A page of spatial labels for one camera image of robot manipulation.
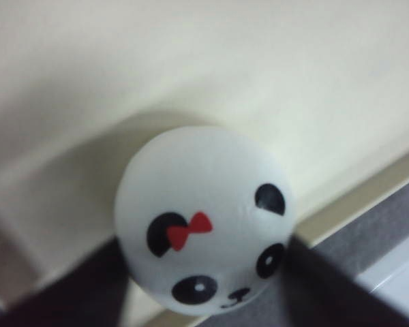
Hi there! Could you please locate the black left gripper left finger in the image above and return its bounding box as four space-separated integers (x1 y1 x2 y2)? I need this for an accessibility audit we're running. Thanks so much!
0 238 129 326

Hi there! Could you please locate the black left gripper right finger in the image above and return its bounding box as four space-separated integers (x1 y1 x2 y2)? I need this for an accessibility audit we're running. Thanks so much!
282 236 409 326

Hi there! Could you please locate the panda bun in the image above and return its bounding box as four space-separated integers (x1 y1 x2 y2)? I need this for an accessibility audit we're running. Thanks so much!
114 126 295 315

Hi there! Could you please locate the cream plastic tray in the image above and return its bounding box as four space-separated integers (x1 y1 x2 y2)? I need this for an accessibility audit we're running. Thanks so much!
0 1 409 307

